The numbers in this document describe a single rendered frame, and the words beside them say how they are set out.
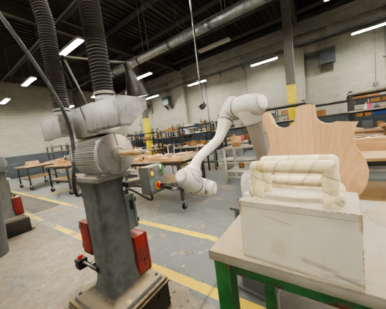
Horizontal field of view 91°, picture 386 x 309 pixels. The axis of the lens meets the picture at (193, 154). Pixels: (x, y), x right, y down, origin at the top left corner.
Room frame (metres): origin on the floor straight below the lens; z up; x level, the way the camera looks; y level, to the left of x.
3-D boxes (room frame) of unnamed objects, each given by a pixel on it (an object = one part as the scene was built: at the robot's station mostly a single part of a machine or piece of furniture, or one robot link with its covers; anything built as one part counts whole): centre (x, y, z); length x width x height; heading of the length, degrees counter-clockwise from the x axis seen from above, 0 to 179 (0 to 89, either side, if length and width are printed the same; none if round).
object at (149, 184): (1.41, 0.40, 0.99); 0.24 x 0.21 x 0.26; 55
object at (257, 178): (0.52, -0.17, 1.15); 0.03 x 0.03 x 0.09
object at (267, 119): (0.83, -0.36, 1.32); 0.07 x 0.04 x 0.09; 52
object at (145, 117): (11.06, 2.44, 2.99); 0.41 x 0.41 x 5.98; 55
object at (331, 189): (0.41, -0.30, 1.15); 0.03 x 0.03 x 0.09
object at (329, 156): (0.53, -0.29, 1.20); 0.20 x 0.03 x 0.03; 52
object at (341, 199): (0.44, -0.33, 1.12); 0.11 x 0.03 x 0.03; 143
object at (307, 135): (0.75, -0.46, 1.17); 0.35 x 0.04 x 0.40; 52
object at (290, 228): (0.50, -0.26, 1.02); 0.27 x 0.15 x 0.17; 53
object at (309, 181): (0.59, -0.33, 1.12); 0.20 x 0.03 x 0.03; 52
